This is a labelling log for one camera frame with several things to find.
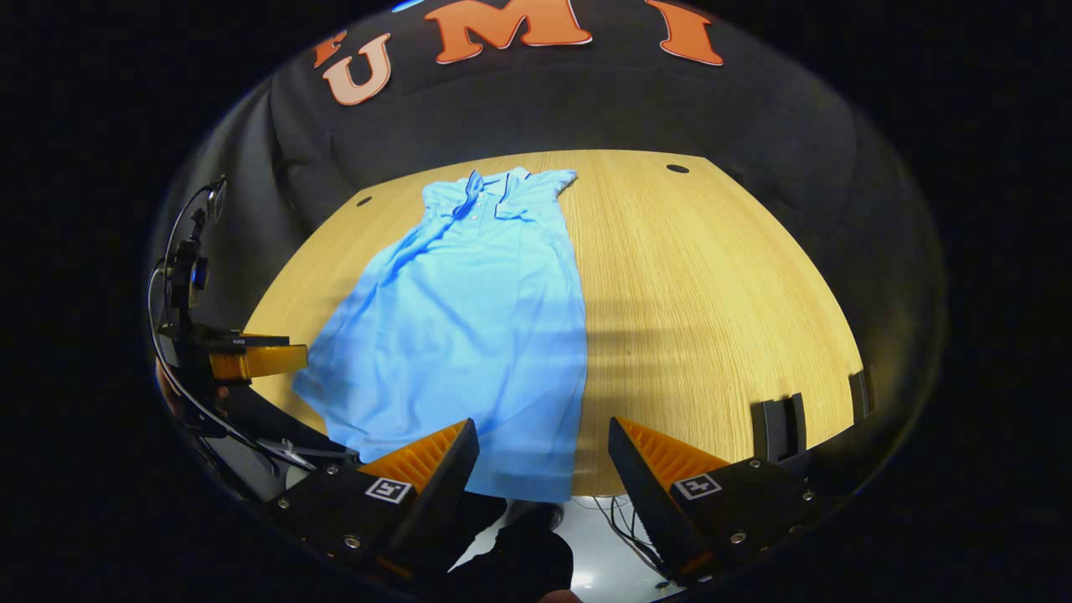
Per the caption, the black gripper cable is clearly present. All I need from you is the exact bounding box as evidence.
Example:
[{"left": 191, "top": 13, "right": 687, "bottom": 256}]
[{"left": 147, "top": 180, "right": 363, "bottom": 472}]

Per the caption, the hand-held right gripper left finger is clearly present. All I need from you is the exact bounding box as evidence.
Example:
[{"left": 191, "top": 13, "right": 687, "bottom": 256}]
[{"left": 265, "top": 418, "right": 482, "bottom": 580}]

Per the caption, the black table edge bracket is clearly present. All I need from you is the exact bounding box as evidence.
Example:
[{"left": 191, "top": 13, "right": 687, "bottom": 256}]
[
  {"left": 751, "top": 394, "right": 809, "bottom": 463},
  {"left": 849, "top": 368, "right": 876, "bottom": 420}
]

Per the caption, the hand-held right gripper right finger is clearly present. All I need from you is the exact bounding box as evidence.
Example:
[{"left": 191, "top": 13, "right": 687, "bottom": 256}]
[{"left": 607, "top": 415, "right": 827, "bottom": 585}]

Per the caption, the person's dark leg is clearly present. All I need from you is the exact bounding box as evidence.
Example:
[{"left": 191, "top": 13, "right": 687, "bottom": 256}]
[{"left": 452, "top": 492, "right": 575, "bottom": 603}]

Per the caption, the black floor cable bundle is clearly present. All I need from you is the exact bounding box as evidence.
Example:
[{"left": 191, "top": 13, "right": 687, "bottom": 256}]
[{"left": 593, "top": 494, "right": 667, "bottom": 579}]

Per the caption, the light blue T-shirt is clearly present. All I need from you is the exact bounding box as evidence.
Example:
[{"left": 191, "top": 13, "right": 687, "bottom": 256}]
[{"left": 291, "top": 166, "right": 589, "bottom": 503}]

